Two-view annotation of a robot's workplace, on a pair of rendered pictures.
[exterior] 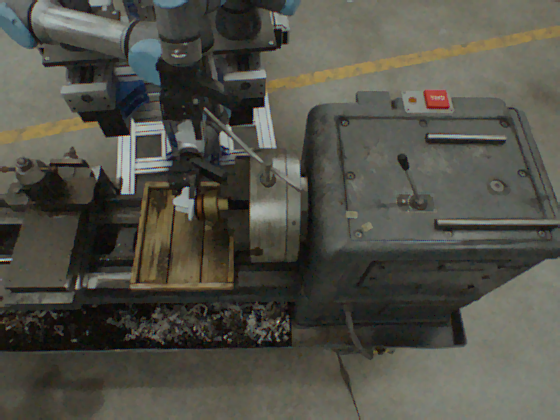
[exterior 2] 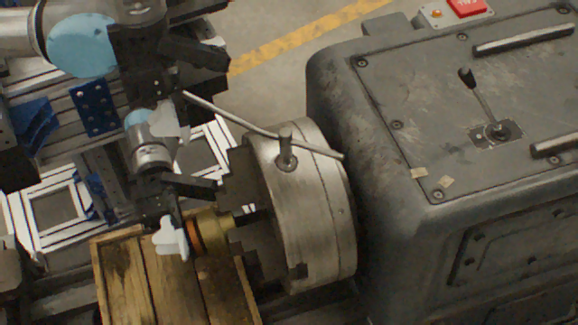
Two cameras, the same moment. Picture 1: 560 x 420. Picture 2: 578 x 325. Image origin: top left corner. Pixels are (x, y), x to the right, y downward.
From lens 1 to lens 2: 0.19 m
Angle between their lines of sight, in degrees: 12
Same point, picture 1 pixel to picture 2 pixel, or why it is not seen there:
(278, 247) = (328, 255)
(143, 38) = (63, 16)
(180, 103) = (152, 78)
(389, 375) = not seen: outside the picture
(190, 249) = (187, 313)
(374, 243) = (464, 199)
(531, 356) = not seen: outside the picture
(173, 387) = not seen: outside the picture
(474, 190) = (562, 97)
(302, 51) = (233, 24)
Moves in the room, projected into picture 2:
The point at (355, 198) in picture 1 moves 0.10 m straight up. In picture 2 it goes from (414, 151) to (423, 110)
